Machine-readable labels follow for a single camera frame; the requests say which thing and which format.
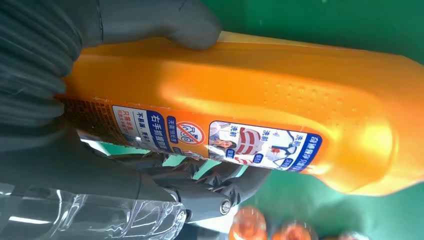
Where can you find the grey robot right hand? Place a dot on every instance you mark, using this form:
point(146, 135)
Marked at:
point(82, 169)

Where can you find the clear plastic film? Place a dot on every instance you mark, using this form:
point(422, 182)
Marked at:
point(99, 218)

